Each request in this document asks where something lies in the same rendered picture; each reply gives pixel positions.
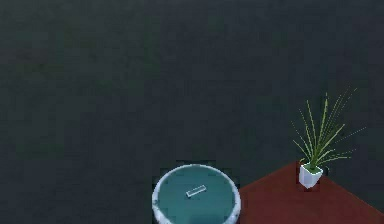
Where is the dark red table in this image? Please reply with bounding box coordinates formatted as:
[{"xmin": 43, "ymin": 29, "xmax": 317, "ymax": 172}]
[{"xmin": 238, "ymin": 161, "xmax": 384, "ymax": 224}]

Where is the green plant in white pot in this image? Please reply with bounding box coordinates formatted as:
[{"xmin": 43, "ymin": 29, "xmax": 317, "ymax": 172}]
[{"xmin": 290, "ymin": 87, "xmax": 367, "ymax": 190}]

